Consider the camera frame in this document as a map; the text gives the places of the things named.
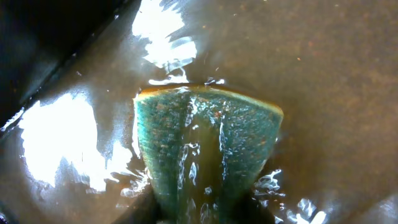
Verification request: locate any green yellow sponge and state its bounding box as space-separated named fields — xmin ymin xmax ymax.
xmin=134 ymin=85 xmax=284 ymax=223

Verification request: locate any black water tray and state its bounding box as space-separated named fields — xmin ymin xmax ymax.
xmin=1 ymin=1 xmax=397 ymax=223

